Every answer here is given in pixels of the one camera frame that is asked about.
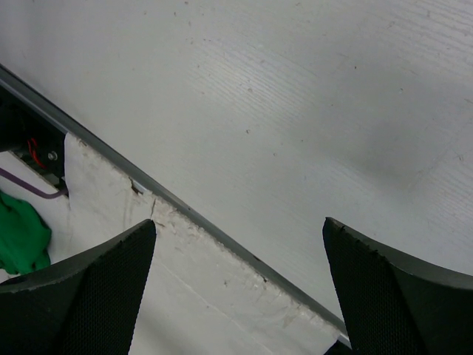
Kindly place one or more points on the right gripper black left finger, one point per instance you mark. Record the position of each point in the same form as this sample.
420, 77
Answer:
85, 304

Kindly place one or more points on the green t shirt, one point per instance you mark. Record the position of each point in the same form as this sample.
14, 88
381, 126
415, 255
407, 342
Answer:
25, 237

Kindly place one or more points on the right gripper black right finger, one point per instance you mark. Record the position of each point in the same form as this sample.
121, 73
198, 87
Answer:
393, 302

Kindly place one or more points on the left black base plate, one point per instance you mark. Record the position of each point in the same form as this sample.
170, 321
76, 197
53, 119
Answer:
33, 140

